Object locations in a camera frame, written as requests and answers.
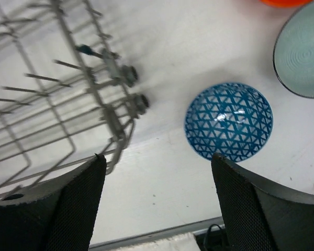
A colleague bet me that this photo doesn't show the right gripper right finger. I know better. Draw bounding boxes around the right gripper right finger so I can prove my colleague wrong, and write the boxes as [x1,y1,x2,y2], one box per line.
[211,154,314,250]

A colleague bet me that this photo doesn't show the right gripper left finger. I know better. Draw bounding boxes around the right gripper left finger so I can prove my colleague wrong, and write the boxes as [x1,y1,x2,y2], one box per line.
[0,155,106,250]

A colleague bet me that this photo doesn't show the red patterned white bowl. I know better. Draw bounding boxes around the red patterned white bowl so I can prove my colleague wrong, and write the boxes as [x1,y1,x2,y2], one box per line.
[184,82,273,162]

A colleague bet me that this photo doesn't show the grey wire dish rack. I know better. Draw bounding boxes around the grey wire dish rack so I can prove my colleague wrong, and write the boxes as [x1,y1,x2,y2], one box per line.
[0,1,150,200]

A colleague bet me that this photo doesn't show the pale green ceramic bowl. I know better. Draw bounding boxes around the pale green ceramic bowl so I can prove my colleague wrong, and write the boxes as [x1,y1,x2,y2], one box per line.
[273,1,314,99]

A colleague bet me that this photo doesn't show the orange plastic bowl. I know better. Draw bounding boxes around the orange plastic bowl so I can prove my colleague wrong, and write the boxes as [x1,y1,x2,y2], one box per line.
[261,0,312,8]

